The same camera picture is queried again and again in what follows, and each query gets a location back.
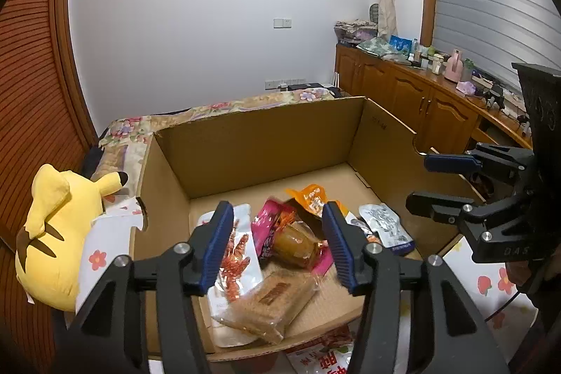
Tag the wooden sideboard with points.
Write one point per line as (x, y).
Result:
(394, 89)

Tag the pile of folded cloths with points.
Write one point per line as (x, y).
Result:
(353, 30)

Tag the orange snack packet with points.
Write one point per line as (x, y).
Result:
(313, 196)

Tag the brown cracker packet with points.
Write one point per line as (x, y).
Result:
(271, 297)

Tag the woven hand fan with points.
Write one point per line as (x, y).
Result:
(374, 12)

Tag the yellow plush toy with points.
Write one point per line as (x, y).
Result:
(52, 234)

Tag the blue packet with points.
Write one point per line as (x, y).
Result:
(399, 44)

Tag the white red snack packet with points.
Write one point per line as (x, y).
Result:
(320, 358)

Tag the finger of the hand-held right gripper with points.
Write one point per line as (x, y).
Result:
(434, 205)
(447, 163)

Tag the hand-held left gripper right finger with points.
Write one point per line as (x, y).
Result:
(342, 247)

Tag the cluster of small bottles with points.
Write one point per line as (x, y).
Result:
(427, 58)

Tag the strawberry printed blanket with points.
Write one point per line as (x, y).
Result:
(98, 242)

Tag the wooden louvered wardrobe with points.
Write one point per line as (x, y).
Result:
(26, 93)

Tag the green patterned cloth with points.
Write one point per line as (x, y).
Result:
(377, 47)

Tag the floral quilt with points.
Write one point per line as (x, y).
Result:
(175, 117)

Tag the silver snack packet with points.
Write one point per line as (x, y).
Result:
(385, 227)

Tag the white wall switch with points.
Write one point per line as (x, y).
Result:
(282, 22)

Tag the clear chicken feet snack packet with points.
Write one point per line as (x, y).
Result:
(353, 221)
(240, 255)

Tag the black tripod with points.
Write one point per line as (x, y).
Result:
(493, 98)

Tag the pink snack packet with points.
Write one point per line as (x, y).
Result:
(267, 225)

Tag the black flat box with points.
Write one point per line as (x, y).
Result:
(304, 86)

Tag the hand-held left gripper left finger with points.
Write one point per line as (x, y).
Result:
(214, 253)

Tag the brown cardboard box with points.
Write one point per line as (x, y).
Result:
(263, 150)

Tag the pink bottle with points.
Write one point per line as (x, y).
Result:
(453, 67)

